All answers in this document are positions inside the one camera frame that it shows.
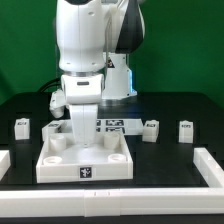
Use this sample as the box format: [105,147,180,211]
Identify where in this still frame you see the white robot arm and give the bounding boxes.
[51,0,145,146]

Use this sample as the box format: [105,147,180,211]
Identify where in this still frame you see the white square tabletop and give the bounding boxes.
[36,132,133,183]

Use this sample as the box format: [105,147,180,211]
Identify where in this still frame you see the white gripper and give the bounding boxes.
[49,74,104,147]

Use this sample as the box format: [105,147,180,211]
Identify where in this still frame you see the white obstacle fence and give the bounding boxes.
[0,148,224,218]

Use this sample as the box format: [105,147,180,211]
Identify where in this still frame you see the black cables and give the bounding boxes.
[38,77,62,94]

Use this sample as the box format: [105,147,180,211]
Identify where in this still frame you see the white marker base plate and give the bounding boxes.
[96,119,143,135]

